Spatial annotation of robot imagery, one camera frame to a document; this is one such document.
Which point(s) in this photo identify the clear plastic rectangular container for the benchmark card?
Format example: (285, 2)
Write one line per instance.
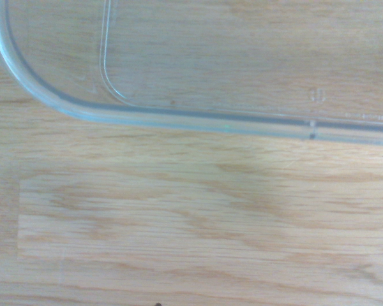
(178, 116)

